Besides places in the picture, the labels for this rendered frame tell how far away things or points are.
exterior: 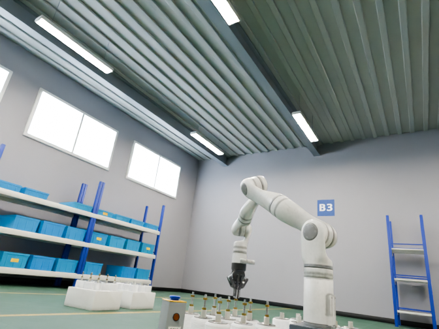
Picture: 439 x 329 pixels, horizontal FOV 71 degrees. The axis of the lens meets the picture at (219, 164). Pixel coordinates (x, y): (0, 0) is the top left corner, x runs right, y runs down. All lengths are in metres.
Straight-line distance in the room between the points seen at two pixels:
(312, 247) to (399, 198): 6.61
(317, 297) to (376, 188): 6.74
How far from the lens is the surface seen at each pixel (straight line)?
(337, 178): 7.95
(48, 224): 5.78
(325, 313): 1.08
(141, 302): 4.00
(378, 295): 7.39
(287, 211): 1.21
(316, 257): 1.07
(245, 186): 1.38
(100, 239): 6.38
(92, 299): 3.48
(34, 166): 6.54
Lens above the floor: 0.40
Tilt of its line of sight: 21 degrees up
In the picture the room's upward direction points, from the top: 7 degrees clockwise
